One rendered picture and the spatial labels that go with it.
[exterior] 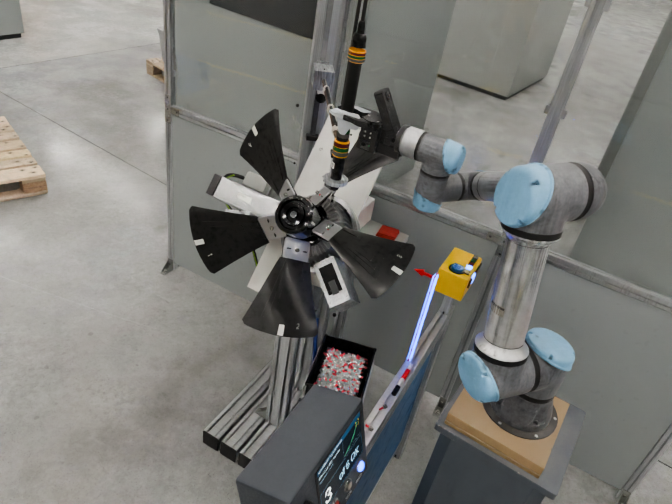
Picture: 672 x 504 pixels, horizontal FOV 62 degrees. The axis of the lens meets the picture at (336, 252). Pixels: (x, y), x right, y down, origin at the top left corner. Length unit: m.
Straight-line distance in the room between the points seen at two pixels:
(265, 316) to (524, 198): 0.87
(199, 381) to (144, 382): 0.25
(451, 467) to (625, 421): 1.23
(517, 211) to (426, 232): 1.30
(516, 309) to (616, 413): 1.48
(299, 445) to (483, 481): 0.63
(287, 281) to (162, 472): 1.12
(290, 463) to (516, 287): 0.55
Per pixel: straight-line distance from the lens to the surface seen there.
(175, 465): 2.51
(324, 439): 1.04
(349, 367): 1.72
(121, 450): 2.58
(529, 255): 1.15
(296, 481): 0.99
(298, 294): 1.68
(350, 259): 1.59
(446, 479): 1.59
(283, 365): 2.24
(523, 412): 1.44
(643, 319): 2.35
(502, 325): 1.22
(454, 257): 1.90
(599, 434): 2.72
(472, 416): 1.45
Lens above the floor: 2.08
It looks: 34 degrees down
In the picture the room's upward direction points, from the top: 11 degrees clockwise
